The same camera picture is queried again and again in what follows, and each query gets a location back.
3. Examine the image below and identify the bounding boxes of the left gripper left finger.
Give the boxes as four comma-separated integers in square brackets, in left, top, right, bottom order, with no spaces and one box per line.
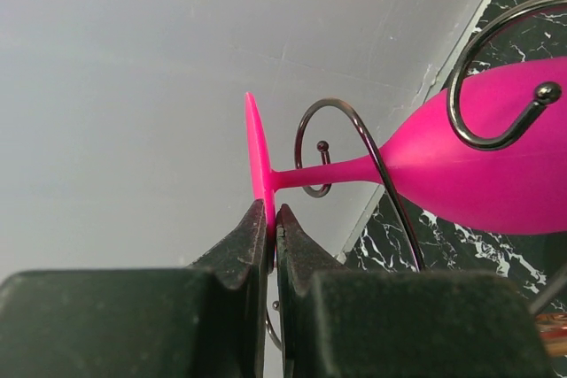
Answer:
[1,200,268,377]

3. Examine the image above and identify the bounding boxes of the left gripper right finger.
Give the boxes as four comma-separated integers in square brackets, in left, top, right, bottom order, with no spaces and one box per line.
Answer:
[276,205,555,377]

